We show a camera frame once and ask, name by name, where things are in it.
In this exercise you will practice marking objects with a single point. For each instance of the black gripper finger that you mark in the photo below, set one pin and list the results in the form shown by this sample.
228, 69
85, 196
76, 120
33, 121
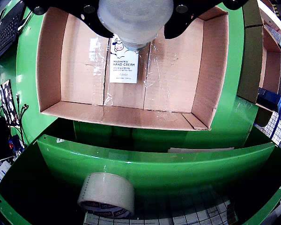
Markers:
84, 11
192, 11

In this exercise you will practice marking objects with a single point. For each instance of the translucent white suction cup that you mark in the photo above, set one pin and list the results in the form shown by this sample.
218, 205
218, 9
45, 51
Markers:
135, 18

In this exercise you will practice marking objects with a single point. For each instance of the large cardboard tray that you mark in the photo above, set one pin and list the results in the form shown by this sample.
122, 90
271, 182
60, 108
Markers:
178, 70

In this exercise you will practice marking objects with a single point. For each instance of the cow print hand cream box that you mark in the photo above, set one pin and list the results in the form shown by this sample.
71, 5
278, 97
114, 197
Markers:
124, 68

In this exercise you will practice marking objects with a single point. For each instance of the cardboard box with green flap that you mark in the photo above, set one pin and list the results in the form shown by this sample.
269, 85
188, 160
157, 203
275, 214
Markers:
250, 58

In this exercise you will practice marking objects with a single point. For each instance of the black keyboard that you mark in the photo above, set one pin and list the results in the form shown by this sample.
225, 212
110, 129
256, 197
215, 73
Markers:
8, 30

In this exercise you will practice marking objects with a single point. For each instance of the large white carton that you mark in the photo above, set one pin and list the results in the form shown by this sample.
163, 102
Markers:
271, 16

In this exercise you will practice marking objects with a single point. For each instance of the carton with lavender lid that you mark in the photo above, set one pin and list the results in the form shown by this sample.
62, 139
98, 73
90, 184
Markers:
276, 37

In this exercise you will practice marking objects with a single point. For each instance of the cow print carton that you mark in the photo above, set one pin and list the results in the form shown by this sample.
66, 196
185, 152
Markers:
8, 100

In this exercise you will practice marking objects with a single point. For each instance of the black pouch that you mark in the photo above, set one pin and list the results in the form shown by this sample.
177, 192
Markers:
0, 138

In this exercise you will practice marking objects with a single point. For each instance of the green metal shelf unit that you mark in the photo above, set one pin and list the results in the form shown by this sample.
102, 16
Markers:
154, 168

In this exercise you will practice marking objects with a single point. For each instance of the clear packing tape roll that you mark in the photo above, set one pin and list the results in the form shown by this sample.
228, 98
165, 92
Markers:
107, 189

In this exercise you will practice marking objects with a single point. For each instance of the white grid sheet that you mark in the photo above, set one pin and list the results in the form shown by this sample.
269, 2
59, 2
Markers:
189, 214

